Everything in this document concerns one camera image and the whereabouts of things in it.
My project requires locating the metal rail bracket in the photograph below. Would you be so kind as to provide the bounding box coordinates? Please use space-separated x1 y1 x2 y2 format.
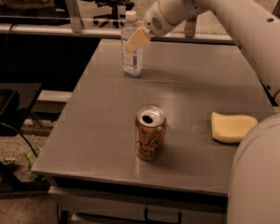
65 0 84 33
184 16 198 38

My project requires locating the clear plastic water bottle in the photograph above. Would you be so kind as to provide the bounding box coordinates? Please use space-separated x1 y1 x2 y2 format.
120 10 143 77

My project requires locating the black cable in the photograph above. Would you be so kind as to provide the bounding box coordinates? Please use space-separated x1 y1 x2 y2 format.
0 120 40 159

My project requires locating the left metal rail bracket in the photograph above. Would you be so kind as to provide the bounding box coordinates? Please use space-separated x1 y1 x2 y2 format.
65 0 84 33

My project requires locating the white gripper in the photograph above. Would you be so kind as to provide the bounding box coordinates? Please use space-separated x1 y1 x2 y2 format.
123 0 206 52

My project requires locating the right metal rail bracket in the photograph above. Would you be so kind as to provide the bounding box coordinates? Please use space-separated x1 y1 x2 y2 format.
184 16 198 38

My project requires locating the yellow sponge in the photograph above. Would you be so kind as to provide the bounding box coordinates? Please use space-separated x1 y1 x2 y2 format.
211 112 258 144

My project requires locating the orange LaCroix soda can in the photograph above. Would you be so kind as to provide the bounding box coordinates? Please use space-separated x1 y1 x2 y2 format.
135 105 166 161

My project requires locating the black side stand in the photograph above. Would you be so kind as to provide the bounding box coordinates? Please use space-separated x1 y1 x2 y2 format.
0 83 49 193

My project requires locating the seated person in background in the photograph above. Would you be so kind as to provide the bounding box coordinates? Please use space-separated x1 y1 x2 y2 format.
0 0 57 18

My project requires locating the grey metal rail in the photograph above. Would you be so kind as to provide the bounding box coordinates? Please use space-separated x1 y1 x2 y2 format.
0 23 234 45

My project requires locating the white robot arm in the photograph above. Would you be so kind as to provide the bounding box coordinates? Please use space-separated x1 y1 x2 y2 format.
125 0 280 224

